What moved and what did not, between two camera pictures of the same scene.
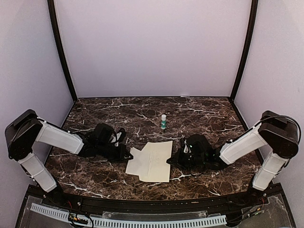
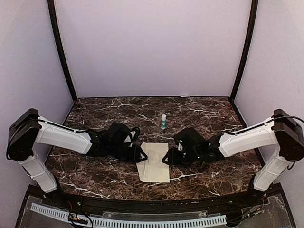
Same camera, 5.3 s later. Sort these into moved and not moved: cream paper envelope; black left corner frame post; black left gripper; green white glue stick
Moved: black left gripper; cream paper envelope
Not moved: black left corner frame post; green white glue stick
